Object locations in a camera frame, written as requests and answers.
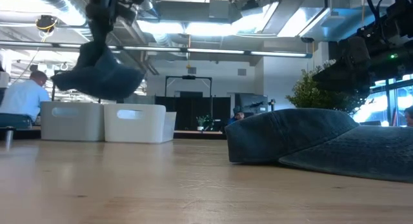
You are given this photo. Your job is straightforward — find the blue cloth in bin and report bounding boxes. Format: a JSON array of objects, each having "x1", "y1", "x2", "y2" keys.
[{"x1": 41, "y1": 101, "x2": 105, "y2": 142}]

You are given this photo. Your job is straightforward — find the small potted plant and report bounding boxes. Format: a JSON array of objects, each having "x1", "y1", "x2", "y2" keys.
[{"x1": 196, "y1": 114, "x2": 209, "y2": 132}]

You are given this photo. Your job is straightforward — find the blue chair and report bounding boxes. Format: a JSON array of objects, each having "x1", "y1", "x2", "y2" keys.
[{"x1": 0, "y1": 113, "x2": 34, "y2": 130}]

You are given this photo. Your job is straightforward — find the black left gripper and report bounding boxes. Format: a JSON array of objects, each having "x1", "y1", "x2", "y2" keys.
[{"x1": 85, "y1": 0, "x2": 148, "y2": 46}]

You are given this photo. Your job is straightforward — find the person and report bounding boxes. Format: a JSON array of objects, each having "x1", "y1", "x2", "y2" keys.
[
  {"x1": 403, "y1": 105, "x2": 413, "y2": 128},
  {"x1": 0, "y1": 70, "x2": 51, "y2": 122},
  {"x1": 228, "y1": 105, "x2": 246, "y2": 125}
]

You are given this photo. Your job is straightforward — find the metal post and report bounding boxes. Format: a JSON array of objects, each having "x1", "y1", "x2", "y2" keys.
[{"x1": 4, "y1": 126, "x2": 15, "y2": 151}]

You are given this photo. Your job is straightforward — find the green potted plant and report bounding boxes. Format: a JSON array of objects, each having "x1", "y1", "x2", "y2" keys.
[{"x1": 285, "y1": 61, "x2": 367, "y2": 114}]

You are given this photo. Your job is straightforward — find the black partition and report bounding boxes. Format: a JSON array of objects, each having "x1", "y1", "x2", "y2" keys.
[{"x1": 154, "y1": 95, "x2": 232, "y2": 132}]

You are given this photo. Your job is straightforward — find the black frame stand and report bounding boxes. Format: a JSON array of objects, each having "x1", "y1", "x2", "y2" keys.
[{"x1": 165, "y1": 75, "x2": 214, "y2": 99}]

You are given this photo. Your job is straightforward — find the long ceiling light strip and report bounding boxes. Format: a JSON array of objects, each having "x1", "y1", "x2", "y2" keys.
[{"x1": 0, "y1": 41, "x2": 313, "y2": 59}]

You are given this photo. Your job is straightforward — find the dark blue hat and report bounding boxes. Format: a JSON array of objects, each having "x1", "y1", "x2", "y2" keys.
[
  {"x1": 225, "y1": 108, "x2": 413, "y2": 183},
  {"x1": 50, "y1": 41, "x2": 145, "y2": 101}
]

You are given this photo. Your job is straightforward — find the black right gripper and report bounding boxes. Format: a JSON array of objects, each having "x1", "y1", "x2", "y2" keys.
[{"x1": 312, "y1": 36, "x2": 372, "y2": 96}]

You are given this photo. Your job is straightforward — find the white plastic bin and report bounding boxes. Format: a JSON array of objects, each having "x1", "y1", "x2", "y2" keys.
[{"x1": 103, "y1": 103, "x2": 177, "y2": 145}]

